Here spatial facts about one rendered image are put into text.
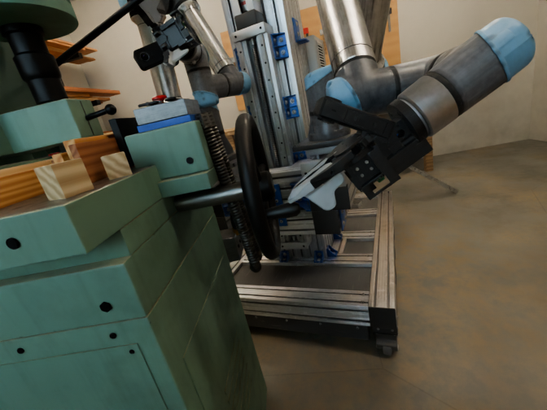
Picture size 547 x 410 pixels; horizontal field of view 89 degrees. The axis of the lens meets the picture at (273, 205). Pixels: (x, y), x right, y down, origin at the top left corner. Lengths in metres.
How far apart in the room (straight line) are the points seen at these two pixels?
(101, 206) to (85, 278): 0.11
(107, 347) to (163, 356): 0.08
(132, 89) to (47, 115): 3.75
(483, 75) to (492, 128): 3.93
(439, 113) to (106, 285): 0.50
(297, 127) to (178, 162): 0.78
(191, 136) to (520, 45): 0.47
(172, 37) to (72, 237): 0.57
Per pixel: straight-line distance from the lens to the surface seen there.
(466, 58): 0.46
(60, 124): 0.64
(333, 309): 1.16
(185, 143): 0.53
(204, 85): 0.96
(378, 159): 0.42
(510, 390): 1.26
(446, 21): 4.13
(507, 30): 0.48
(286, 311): 1.23
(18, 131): 0.69
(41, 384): 0.64
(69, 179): 0.42
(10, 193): 0.55
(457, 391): 1.22
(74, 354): 0.56
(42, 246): 0.41
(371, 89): 0.51
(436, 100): 0.43
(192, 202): 0.58
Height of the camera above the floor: 0.94
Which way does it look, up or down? 18 degrees down
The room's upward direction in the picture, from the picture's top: 13 degrees counter-clockwise
